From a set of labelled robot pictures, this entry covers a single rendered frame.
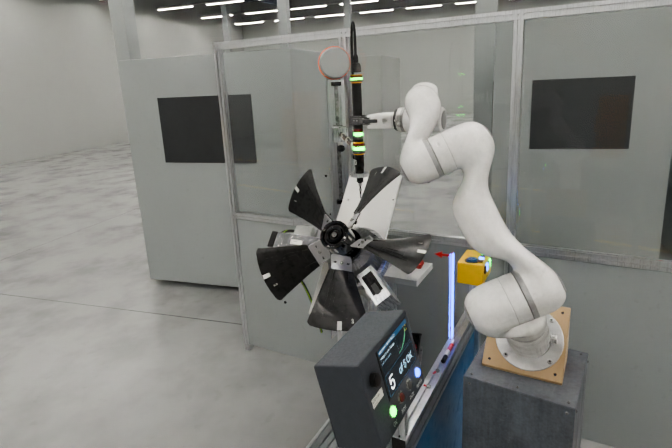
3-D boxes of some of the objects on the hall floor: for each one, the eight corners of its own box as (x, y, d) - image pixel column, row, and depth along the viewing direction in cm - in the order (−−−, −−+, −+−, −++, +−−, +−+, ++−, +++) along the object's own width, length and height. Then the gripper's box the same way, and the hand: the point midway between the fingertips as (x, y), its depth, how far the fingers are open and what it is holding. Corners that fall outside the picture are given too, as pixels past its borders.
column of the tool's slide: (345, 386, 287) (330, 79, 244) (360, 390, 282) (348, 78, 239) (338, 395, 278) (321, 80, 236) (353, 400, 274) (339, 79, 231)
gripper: (409, 107, 170) (362, 107, 179) (391, 110, 156) (342, 111, 165) (409, 128, 172) (363, 127, 180) (391, 133, 158) (343, 132, 166)
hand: (358, 119), depth 172 cm, fingers closed on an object, 4 cm apart
